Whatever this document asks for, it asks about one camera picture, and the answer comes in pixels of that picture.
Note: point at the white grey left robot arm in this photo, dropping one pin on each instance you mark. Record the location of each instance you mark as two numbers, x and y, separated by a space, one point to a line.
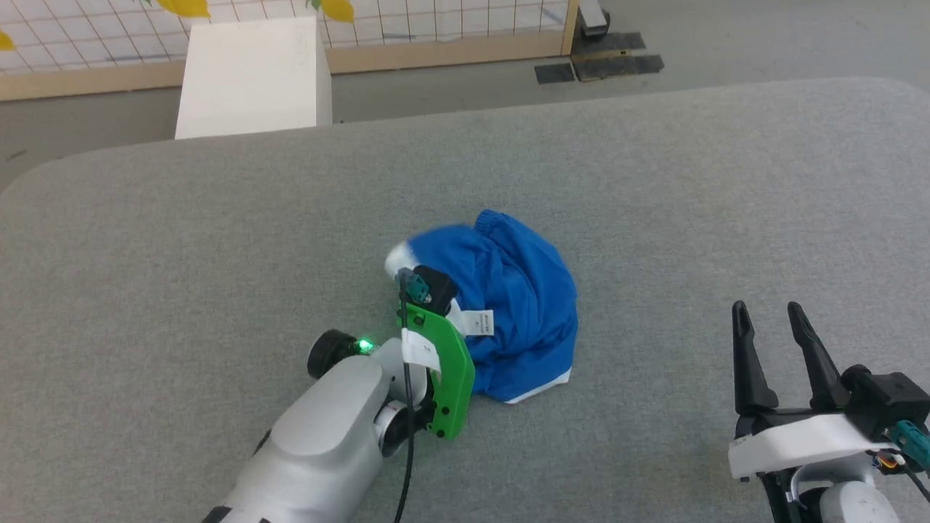
327 436

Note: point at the lemon print grid wall panel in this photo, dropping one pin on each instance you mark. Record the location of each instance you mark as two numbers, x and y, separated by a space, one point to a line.
436 29

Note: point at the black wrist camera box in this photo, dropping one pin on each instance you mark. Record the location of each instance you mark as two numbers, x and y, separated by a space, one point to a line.
883 399
434 287

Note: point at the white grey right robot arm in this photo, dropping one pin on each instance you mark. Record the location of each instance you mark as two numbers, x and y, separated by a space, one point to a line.
850 505

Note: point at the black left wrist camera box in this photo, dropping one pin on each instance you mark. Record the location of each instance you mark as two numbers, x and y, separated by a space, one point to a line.
434 287

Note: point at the white box pedestal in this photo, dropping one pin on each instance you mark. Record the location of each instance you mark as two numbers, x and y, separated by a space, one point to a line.
251 80

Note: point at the dark grey floor mat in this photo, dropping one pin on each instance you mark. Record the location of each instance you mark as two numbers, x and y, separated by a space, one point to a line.
610 42

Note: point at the small black floor mat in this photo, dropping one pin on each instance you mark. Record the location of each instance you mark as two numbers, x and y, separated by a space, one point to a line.
555 73

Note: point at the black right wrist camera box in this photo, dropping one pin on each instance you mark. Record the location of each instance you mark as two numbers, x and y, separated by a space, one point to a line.
883 399

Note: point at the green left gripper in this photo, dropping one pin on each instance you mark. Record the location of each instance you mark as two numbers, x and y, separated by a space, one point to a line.
454 370

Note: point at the blue garment with white trim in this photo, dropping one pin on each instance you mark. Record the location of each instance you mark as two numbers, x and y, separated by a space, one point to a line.
523 290

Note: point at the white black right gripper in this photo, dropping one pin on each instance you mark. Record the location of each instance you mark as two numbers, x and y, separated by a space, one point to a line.
799 439

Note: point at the long black floor mat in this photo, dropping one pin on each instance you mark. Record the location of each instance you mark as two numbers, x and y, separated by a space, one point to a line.
617 66

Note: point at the grey device with black base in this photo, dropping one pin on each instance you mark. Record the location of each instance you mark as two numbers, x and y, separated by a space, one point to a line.
593 18

